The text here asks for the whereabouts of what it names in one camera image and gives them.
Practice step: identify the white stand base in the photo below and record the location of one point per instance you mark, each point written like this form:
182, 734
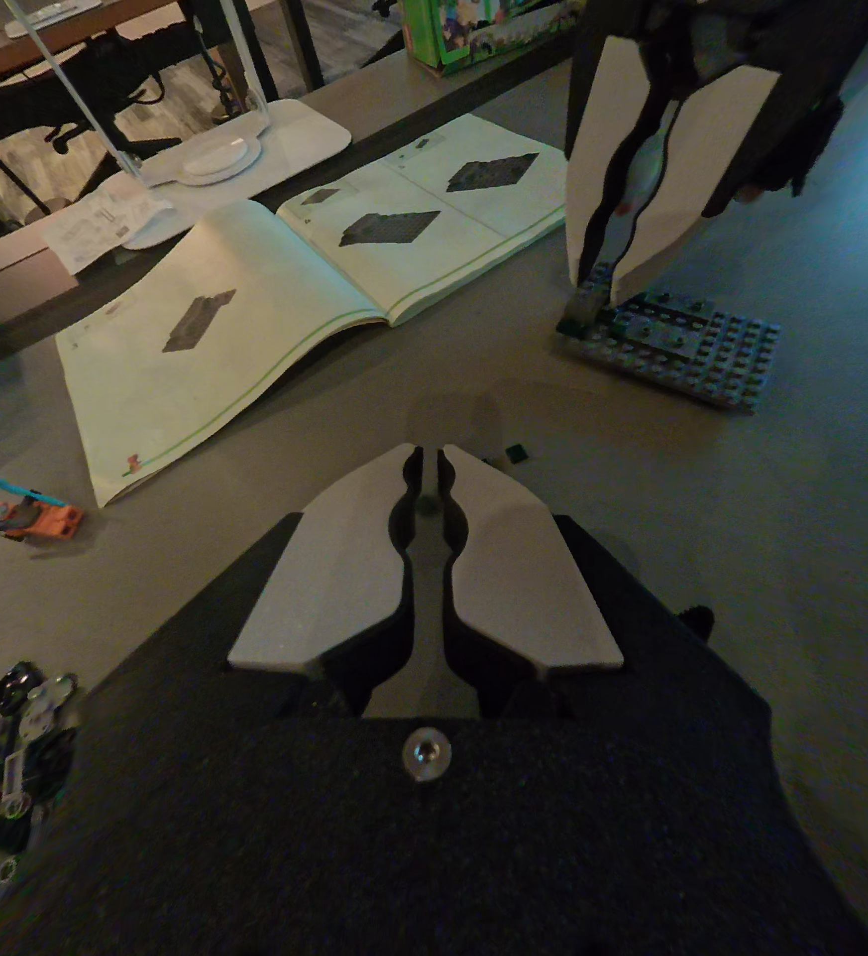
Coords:
255, 142

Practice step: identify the orange brick model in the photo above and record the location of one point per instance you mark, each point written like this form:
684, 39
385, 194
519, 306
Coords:
38, 519

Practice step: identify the grey brick baseplate build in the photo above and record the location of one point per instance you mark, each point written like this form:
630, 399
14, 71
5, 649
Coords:
703, 358

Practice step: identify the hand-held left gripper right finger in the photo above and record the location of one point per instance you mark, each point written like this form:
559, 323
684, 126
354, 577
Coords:
531, 582

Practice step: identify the green toy box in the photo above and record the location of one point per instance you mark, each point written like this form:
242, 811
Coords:
479, 37

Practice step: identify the open instruction booklet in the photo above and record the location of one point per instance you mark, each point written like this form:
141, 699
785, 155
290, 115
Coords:
180, 403

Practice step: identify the pile of small brick pieces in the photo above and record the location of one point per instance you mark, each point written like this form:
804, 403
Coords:
31, 732

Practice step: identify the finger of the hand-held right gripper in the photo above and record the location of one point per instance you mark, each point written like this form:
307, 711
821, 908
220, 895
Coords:
591, 134
710, 149

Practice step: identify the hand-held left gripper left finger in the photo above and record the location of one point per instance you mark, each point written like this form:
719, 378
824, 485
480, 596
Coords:
329, 582

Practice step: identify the small grey brick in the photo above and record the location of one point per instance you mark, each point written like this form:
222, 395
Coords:
589, 302

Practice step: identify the grey desk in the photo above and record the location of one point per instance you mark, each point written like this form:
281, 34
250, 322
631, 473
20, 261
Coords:
703, 560

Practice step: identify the person's right hand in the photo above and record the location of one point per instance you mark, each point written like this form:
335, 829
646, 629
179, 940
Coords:
747, 193

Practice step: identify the white printed paper sheet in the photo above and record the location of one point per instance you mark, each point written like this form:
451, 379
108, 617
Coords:
105, 224

